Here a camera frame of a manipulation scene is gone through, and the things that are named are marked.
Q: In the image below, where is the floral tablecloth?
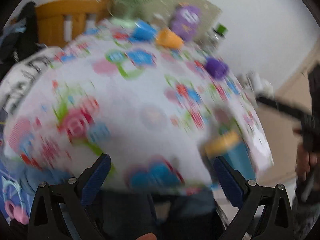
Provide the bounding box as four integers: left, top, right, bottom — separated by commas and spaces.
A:
5, 20, 273, 194

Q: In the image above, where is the white folded t-shirt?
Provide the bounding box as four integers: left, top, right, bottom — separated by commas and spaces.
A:
1, 47, 63, 115

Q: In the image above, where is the beige patterned foam board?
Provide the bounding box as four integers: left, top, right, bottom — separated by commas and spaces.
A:
159, 0, 222, 41

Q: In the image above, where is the black bag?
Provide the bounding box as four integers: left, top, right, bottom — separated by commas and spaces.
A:
1, 1, 44, 78

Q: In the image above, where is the blue bed sheet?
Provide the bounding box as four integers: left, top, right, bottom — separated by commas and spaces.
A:
0, 119, 75, 225

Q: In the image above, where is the white floor fan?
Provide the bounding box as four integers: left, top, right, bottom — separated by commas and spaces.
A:
237, 72, 274, 108

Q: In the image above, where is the purple plastic cup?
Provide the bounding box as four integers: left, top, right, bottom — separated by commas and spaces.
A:
204, 57, 229, 80

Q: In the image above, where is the right hand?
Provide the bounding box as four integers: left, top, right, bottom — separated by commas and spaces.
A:
296, 142, 319, 181

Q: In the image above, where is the orange plastic cup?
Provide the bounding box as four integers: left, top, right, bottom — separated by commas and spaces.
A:
156, 28, 184, 49

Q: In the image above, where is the teal cup with yellow rim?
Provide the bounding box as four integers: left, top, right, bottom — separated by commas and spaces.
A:
204, 131, 255, 180

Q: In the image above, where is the glass jar with green lid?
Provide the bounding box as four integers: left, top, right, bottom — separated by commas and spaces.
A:
207, 23, 228, 53

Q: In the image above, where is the blue plastic cup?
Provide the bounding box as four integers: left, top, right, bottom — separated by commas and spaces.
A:
130, 20, 157, 41

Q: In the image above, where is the purple plush toy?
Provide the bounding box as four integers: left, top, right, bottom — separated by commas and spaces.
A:
169, 4, 201, 42

